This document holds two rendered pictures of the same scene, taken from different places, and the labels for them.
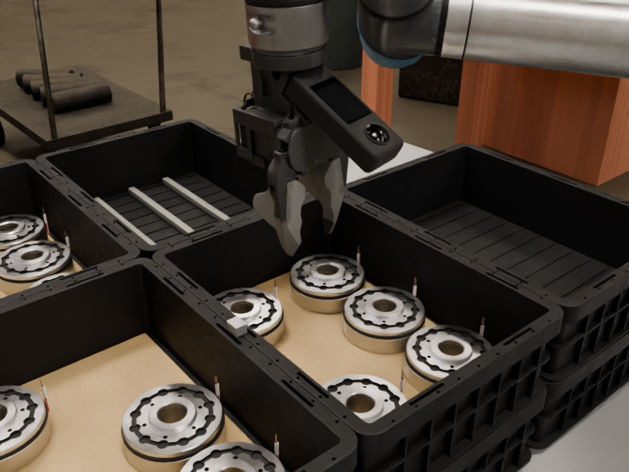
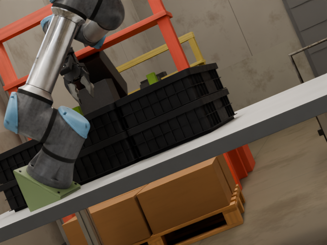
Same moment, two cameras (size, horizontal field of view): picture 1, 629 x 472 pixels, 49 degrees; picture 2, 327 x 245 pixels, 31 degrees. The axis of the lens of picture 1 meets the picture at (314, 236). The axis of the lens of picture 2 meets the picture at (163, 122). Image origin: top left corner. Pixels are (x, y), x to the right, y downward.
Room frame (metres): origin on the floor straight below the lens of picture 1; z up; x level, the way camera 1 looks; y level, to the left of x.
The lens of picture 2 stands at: (-0.30, -2.16, 0.79)
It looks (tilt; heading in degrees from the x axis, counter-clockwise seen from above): 0 degrees down; 61
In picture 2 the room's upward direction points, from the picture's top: 23 degrees counter-clockwise
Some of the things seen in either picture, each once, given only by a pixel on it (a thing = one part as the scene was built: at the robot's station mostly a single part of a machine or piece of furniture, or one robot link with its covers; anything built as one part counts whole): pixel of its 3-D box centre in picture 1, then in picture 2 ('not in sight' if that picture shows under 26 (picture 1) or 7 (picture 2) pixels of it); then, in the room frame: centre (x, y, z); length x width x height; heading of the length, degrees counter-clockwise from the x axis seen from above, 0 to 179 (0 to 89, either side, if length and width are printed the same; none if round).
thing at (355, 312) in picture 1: (384, 310); not in sight; (0.71, -0.09, 0.86); 0.10 x 0.10 x 0.01
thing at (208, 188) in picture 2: not in sight; (157, 212); (1.56, 1.72, 0.22); 1.24 x 0.89 x 0.43; 135
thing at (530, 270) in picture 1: (500, 245); (174, 96); (0.86, -0.27, 0.87); 0.40 x 0.30 x 0.11; 39
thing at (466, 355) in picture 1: (450, 348); not in sight; (0.63, -0.16, 0.86); 0.05 x 0.05 x 0.01
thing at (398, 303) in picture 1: (384, 306); not in sight; (0.71, -0.09, 0.86); 0.05 x 0.05 x 0.01
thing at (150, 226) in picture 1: (178, 208); not in sight; (0.98, 0.22, 0.87); 0.40 x 0.30 x 0.11; 39
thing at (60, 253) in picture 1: (33, 258); not in sight; (0.83, 0.40, 0.86); 0.10 x 0.10 x 0.01
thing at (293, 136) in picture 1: (286, 106); (72, 66); (0.66, 0.03, 1.14); 0.09 x 0.08 x 0.12; 46
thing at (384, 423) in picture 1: (344, 288); (103, 113); (0.67, -0.03, 0.92); 0.40 x 0.30 x 0.02; 39
